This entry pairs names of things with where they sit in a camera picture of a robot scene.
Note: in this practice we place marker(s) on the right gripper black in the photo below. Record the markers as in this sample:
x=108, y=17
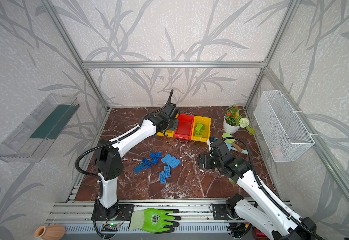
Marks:
x=207, y=161

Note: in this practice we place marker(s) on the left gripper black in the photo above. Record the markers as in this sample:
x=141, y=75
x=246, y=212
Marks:
x=171, y=125

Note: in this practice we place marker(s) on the green lego brick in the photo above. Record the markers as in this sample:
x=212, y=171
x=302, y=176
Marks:
x=199, y=129

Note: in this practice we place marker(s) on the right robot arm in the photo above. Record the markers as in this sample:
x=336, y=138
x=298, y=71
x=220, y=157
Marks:
x=271, y=216

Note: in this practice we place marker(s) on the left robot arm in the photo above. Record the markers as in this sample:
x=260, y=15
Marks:
x=109, y=154

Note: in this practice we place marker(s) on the left yellow bin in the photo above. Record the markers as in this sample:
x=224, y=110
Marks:
x=166, y=134

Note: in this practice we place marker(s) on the yellow bin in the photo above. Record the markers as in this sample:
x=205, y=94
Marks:
x=166, y=134
x=206, y=134

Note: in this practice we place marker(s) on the red bin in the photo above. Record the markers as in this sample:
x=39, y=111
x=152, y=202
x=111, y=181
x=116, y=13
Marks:
x=185, y=127

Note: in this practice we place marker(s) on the light blue spatula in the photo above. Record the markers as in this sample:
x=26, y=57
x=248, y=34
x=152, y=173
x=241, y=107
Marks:
x=236, y=148

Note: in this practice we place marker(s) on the right yellow bin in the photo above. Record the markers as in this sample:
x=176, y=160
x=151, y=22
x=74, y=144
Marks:
x=206, y=134

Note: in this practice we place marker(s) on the light blue lego plate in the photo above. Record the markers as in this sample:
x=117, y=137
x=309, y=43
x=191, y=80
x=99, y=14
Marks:
x=171, y=161

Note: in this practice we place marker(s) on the dark blue lego brick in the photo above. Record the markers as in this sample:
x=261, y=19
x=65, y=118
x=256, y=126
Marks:
x=146, y=163

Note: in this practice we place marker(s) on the potted flower plant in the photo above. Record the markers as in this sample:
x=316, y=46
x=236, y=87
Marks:
x=233, y=121

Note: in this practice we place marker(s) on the light blue lego front right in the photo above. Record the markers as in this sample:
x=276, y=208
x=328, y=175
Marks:
x=167, y=171

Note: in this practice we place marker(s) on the light blue lego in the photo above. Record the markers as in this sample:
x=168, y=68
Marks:
x=162, y=178
x=167, y=171

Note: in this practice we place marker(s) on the blue lego brick left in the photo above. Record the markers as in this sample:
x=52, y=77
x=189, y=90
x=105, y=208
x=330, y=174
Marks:
x=139, y=169

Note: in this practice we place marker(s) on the red metallic bottle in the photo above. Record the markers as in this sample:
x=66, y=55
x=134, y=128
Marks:
x=258, y=235

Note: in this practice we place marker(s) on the green black work glove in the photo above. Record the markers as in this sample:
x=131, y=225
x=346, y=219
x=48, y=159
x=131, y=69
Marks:
x=155, y=221

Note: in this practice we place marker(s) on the clear acrylic shelf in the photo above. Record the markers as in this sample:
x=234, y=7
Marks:
x=31, y=140

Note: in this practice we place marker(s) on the terracotta vase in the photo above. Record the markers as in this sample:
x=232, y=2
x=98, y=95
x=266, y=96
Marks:
x=55, y=232

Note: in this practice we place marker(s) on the white wire basket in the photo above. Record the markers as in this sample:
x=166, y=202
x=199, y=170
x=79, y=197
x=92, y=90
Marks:
x=285, y=134

